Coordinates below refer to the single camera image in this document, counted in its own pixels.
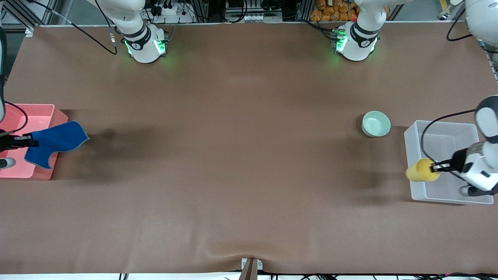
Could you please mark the white power strip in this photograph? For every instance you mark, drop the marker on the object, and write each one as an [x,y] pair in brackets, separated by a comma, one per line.
[167,9]

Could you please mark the aluminium frame rail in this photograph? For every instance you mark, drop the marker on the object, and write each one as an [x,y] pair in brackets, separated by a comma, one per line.
[490,54]

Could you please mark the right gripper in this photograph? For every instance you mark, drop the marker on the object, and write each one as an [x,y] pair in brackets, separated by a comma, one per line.
[7,142]

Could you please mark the pale green bowl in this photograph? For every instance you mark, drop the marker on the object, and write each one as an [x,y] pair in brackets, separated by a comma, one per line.
[376,124]

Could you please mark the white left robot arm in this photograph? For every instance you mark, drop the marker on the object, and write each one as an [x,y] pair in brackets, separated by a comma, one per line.
[360,42]

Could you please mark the yellow cup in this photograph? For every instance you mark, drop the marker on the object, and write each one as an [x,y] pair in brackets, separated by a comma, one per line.
[418,171]

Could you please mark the clear plastic bin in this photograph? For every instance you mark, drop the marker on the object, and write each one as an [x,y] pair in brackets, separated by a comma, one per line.
[447,190]

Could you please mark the brown table cover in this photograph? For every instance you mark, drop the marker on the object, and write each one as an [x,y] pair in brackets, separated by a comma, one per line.
[249,155]

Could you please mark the pink plastic bin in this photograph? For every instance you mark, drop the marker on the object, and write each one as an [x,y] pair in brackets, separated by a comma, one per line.
[23,173]

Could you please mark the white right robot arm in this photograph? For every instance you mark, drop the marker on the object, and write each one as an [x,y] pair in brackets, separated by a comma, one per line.
[144,42]

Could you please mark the metal table clamp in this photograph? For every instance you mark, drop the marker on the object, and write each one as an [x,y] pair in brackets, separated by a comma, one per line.
[251,268]

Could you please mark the bag of orange items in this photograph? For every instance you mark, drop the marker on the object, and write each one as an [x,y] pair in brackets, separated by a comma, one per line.
[334,11]

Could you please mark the blue cloth grey trim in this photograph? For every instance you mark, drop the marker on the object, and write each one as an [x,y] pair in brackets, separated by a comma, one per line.
[54,142]

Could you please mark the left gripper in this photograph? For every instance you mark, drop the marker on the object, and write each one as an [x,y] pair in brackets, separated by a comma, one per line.
[458,161]

